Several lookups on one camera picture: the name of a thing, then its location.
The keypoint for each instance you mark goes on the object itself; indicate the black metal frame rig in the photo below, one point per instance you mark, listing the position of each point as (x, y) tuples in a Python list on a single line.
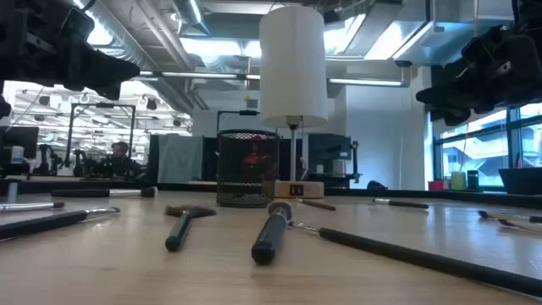
[(101, 105)]

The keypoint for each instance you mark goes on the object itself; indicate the teal cloth partition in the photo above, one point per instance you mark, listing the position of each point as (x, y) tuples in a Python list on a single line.
[(180, 159)]

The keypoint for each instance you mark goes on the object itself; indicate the long silver ferrule brush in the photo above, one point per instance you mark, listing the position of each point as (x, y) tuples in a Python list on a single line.
[(25, 207)]

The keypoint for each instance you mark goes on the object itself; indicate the black silver powder brush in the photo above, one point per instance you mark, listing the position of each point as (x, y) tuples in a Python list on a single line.
[(84, 192)]

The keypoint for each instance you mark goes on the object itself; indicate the black mesh pen cup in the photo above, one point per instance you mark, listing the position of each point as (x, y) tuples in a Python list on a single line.
[(247, 186)]

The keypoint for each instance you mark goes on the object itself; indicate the yellow green cup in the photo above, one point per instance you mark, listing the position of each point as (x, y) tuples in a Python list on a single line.
[(458, 181)]

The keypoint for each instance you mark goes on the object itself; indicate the white shade table lamp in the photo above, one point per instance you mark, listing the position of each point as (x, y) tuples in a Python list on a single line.
[(292, 63)]

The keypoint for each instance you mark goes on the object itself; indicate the dark background machine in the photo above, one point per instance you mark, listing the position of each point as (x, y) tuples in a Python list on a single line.
[(328, 148)]

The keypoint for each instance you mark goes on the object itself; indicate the long ceiling tube light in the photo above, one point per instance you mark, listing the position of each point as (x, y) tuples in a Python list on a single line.
[(199, 75)]

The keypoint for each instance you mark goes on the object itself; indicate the black brush silver ferrule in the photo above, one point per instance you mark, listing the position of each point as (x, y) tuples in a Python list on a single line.
[(42, 222)]

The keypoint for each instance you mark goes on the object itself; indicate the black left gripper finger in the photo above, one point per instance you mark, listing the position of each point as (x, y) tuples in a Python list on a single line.
[(108, 91), (106, 65)]

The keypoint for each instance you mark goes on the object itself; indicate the dark dome object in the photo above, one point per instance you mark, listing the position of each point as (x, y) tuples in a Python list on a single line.
[(377, 185)]

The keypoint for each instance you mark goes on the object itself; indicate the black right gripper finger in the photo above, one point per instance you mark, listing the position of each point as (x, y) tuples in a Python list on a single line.
[(451, 116), (453, 93)]

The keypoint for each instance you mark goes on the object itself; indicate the long thin black brush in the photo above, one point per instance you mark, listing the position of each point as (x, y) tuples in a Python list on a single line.
[(423, 258)]

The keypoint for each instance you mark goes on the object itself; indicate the black bin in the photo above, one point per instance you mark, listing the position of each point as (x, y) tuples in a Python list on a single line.
[(521, 181)]

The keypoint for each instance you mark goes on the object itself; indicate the red cup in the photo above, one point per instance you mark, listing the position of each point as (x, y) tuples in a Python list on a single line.
[(436, 185)]

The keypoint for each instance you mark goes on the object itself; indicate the round silver ventilation duct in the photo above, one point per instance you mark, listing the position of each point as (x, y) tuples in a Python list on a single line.
[(190, 14)]

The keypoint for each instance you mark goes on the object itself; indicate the rectangular silver ventilation duct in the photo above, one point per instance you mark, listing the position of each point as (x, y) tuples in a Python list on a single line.
[(449, 38)]

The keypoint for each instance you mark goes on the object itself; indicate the small dark makeup brush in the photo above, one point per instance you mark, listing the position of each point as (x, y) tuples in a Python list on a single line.
[(322, 206)]

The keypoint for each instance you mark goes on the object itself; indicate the black computer monitor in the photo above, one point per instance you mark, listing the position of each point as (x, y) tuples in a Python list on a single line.
[(19, 142)]

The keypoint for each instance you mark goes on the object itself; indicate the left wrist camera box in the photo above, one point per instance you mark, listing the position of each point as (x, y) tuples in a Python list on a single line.
[(78, 23)]

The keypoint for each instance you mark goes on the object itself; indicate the short ceiling tube light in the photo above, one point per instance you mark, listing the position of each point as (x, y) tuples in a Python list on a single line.
[(364, 82)]

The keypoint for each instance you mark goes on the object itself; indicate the person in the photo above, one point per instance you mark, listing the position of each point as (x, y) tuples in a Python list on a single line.
[(118, 163)]

